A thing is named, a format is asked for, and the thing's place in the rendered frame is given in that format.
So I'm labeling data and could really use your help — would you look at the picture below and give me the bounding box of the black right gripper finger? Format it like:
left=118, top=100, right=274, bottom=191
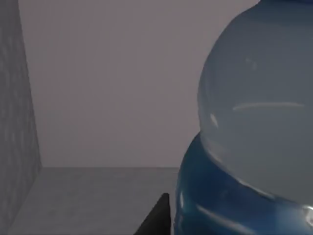
left=133, top=192, right=171, bottom=235

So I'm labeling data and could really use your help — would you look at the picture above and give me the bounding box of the clear bottle with blue label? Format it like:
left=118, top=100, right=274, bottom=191
left=172, top=0, right=313, bottom=235

